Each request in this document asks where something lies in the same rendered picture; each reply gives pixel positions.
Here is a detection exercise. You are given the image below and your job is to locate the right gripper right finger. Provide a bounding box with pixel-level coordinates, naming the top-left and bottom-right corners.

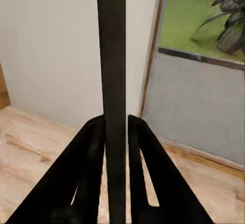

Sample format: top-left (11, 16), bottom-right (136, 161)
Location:
top-left (128, 115), bottom-right (214, 224)

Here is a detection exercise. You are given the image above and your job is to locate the poster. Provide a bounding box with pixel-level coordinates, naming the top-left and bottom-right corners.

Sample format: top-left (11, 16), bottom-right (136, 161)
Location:
top-left (97, 0), bottom-right (127, 224)

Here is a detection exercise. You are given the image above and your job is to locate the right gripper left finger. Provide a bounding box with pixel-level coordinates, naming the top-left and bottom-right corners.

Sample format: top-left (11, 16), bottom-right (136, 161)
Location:
top-left (5, 115), bottom-right (105, 224)

